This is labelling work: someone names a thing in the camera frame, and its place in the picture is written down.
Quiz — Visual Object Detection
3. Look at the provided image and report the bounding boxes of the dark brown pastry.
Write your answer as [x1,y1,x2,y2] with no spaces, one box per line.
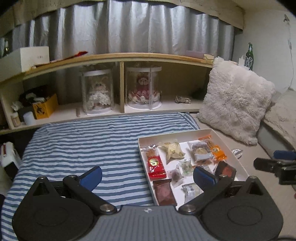
[215,161,236,180]

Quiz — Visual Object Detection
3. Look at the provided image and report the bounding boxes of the small orange barcode packet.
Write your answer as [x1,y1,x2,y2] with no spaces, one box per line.
[195,161,214,173]

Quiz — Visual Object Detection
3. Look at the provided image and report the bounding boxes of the silver grey snack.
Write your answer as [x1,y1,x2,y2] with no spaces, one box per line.
[181,183,203,203]

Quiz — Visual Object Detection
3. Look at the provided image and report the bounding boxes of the small green candy packet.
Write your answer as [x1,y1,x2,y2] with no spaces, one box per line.
[177,159,194,177]

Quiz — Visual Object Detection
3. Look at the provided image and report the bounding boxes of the orange snack bag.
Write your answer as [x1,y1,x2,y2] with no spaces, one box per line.
[199,135,227,161]

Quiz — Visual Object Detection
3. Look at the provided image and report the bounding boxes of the clear tray cookie pack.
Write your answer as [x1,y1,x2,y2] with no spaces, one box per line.
[187,140,214,164]

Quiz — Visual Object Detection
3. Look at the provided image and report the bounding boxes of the clear packet dark sweet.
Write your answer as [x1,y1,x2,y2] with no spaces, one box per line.
[166,167,184,188]

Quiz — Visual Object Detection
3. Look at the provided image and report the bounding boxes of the brown snack packet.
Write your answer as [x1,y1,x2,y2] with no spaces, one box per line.
[153,179,177,206]

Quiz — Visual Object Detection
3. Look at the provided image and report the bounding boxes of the cream yellow pastry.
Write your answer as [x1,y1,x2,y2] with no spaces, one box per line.
[159,142,185,164]

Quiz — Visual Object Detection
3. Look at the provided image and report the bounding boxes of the red biscuit packet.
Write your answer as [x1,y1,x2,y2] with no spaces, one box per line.
[140,144,167,181]

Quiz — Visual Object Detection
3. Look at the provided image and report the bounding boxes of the beige fuzzy cushion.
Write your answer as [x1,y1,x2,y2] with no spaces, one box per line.
[263,89,295,149]

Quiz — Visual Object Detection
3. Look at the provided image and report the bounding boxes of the silver foil wrapper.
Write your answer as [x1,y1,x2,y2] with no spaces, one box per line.
[231,149,243,159]

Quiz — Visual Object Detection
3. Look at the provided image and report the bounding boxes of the blue white striped blanket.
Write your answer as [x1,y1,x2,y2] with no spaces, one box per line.
[1,113,199,240]

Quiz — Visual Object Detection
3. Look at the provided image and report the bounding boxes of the white cardboard tray box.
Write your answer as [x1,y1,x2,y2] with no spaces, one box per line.
[138,128,248,209]

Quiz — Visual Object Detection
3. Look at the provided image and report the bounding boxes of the fluffy white pillow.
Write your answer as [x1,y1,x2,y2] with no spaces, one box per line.
[197,57,275,146]

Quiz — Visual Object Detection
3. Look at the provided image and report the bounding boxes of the yellow cardboard box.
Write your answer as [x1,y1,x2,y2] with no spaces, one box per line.
[33,94,59,120]

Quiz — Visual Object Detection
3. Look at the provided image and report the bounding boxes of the white cup on shelf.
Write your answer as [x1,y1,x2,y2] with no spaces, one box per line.
[23,111,36,126]

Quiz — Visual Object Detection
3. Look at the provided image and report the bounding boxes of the white dress doll in case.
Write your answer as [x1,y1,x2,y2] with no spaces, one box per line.
[80,65,114,115]

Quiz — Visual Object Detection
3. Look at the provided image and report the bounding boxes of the small trinket on shelf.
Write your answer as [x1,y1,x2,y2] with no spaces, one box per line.
[174,96,191,104]

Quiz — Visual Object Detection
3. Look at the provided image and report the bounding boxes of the green glass bottle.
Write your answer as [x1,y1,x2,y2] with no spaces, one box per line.
[244,42,254,71]

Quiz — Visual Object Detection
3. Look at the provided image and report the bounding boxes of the wooden headboard shelf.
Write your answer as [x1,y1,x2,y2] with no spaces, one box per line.
[1,53,213,133]

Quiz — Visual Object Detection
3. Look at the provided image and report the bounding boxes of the red dress doll in case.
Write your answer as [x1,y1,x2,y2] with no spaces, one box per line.
[125,65,162,110]

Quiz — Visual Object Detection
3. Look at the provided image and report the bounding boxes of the white box on shelf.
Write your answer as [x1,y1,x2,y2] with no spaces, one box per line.
[0,46,50,81]

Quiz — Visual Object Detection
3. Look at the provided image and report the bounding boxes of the grey curtain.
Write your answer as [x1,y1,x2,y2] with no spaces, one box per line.
[1,1,235,60]

